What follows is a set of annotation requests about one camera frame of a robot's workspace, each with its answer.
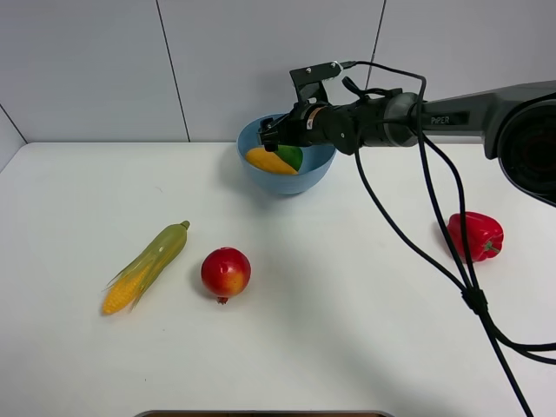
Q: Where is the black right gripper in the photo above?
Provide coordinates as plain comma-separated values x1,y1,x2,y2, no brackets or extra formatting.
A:
258,103,354,155

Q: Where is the green lime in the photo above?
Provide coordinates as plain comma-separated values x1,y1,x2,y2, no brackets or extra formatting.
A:
275,145,303,171

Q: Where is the yellow mango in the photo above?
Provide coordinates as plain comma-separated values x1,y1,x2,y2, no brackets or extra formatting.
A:
245,148,298,175

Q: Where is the red pomegranate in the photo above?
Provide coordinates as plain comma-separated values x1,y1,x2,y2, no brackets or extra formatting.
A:
201,247,251,304

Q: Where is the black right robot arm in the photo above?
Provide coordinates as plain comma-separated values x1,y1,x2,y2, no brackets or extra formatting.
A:
258,81,555,205

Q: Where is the blue plastic bowl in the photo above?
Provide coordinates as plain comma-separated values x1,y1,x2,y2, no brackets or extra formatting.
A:
236,113,336,195

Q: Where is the corn cob with husk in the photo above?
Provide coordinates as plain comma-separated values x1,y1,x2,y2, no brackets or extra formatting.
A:
101,221,190,315

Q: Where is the red bell pepper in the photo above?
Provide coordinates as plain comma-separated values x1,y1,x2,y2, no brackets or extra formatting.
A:
447,211,504,262

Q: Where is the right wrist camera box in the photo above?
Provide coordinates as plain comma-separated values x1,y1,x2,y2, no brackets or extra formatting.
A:
289,61,343,104

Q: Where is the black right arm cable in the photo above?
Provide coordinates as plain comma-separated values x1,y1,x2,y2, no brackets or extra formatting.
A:
341,60,556,417

